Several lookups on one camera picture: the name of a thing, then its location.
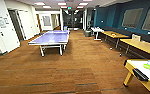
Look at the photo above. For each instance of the grey round trash can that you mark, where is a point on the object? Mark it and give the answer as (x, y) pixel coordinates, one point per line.
(87, 33)

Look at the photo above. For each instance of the small white table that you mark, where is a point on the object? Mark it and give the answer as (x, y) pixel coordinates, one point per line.
(97, 30)

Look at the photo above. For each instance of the blue ping pong table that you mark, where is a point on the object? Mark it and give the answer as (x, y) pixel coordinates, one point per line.
(49, 37)

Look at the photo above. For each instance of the green exit sign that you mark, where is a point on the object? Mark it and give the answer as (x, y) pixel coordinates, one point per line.
(69, 7)

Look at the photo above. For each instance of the yellow wooden table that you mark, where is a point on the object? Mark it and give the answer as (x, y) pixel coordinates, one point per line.
(114, 34)
(141, 45)

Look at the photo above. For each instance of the silver laptop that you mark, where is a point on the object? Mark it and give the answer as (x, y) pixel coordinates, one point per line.
(136, 37)

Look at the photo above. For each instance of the yellow game table white top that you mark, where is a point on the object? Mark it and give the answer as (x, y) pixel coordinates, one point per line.
(147, 71)

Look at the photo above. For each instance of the white wall notice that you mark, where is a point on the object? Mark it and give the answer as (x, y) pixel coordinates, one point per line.
(2, 21)

